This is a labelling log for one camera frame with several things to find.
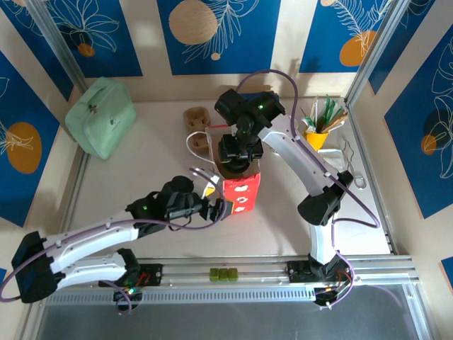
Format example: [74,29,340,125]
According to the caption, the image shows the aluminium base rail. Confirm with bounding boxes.
[35,255,415,288]

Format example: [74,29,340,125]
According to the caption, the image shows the brown cardboard cup carrier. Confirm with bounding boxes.
[183,108,213,154]

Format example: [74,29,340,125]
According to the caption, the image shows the mint green zip case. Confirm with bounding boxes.
[65,76,137,159]

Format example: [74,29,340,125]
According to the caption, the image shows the green wrapped straw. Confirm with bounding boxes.
[319,93,332,125]
[319,101,345,129]

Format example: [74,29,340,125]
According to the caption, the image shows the small circuit board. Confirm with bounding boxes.
[113,285,142,302]

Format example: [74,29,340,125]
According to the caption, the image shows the metal tongs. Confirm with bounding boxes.
[339,139,367,191]

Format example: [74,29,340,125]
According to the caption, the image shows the aluminium frame post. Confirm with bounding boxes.
[345,0,413,107]
[26,0,88,91]

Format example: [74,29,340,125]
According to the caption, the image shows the grey slotted cable duct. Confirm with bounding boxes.
[88,285,318,305]

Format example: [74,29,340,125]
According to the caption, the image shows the red white paper bag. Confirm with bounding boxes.
[185,123,263,216]

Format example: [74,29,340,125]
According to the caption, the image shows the brown wrapped straw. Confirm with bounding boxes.
[324,112,350,132]

